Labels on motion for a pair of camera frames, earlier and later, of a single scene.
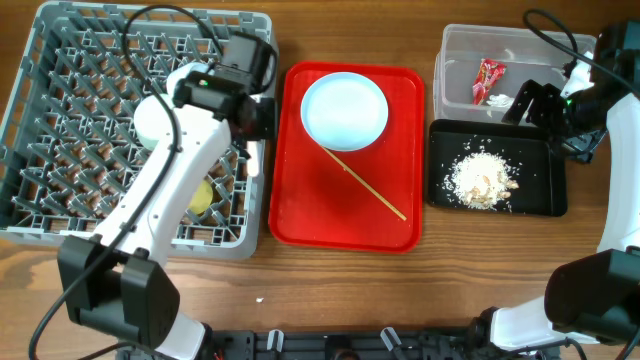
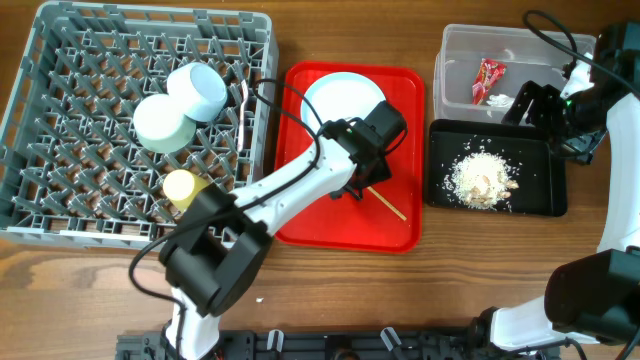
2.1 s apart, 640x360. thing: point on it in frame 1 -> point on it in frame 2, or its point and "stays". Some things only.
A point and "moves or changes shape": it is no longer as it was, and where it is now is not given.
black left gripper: (267, 130) -> (379, 173)
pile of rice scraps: (479, 180) stays
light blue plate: (345, 111) stays
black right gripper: (545, 95) stays
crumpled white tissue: (500, 100) stays
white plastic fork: (253, 162) moves or changes shape
